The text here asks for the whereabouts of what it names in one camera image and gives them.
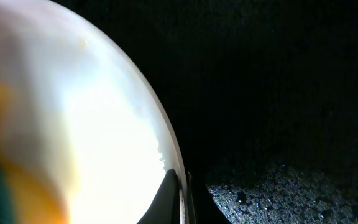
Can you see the black round tray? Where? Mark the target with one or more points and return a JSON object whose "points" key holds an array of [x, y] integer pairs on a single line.
{"points": [[262, 95]]}

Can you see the green yellow sponge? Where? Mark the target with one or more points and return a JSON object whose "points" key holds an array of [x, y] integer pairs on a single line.
{"points": [[22, 198]]}

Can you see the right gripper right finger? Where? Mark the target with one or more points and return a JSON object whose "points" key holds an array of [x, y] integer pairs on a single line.
{"points": [[206, 211]]}

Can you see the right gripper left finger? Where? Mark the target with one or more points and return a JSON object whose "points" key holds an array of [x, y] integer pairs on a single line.
{"points": [[165, 207]]}

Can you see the pink plate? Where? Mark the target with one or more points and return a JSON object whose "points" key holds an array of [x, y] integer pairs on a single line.
{"points": [[81, 117]]}

